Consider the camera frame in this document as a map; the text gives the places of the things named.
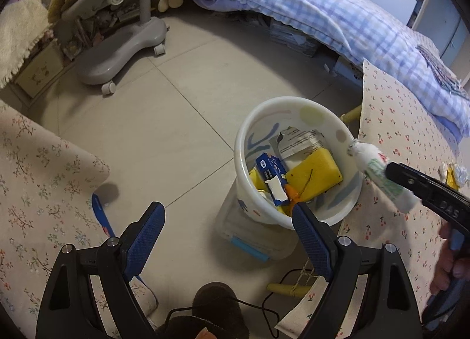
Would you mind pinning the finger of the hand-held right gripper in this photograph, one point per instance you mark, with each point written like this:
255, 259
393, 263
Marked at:
411, 181

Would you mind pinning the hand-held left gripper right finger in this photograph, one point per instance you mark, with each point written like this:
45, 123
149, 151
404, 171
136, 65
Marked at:
312, 243

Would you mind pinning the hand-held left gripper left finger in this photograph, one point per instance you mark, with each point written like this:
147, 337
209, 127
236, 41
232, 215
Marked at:
143, 240

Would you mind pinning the white plastic drink bottle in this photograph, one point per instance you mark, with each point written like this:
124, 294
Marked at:
371, 162

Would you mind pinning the orange snack packet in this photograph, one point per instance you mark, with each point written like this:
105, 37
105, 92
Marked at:
292, 197

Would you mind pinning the yellow snack packet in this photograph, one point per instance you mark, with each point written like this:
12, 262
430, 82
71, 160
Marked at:
319, 170

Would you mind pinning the blue cardboard food box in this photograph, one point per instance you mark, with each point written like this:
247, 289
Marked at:
270, 166

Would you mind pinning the grey foil wrapper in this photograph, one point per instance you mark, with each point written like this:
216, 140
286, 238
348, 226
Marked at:
297, 139

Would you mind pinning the white plastic waste bin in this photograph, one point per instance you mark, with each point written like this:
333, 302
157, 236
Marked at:
264, 115

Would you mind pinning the person's right hand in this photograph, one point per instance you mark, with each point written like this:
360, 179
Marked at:
442, 265

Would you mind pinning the cherry print tablecloth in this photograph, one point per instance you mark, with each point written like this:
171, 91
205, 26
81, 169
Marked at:
396, 122

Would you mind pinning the clear plastic storage box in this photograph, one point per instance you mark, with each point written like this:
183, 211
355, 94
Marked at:
249, 240

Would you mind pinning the folded striped cloth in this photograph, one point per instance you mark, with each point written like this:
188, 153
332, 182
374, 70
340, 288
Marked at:
444, 71

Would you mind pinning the floral beige cloth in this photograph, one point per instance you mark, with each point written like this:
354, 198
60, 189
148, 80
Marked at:
36, 177

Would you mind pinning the blue door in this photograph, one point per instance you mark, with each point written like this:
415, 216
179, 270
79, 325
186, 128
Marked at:
440, 27

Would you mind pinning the grey wheeled chair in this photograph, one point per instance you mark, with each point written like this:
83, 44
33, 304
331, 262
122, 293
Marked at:
121, 60

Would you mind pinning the bed with checked blanket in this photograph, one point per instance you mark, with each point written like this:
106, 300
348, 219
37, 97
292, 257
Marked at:
312, 5

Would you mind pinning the cream knitted cloth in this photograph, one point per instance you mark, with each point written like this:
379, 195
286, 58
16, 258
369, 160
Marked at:
18, 30

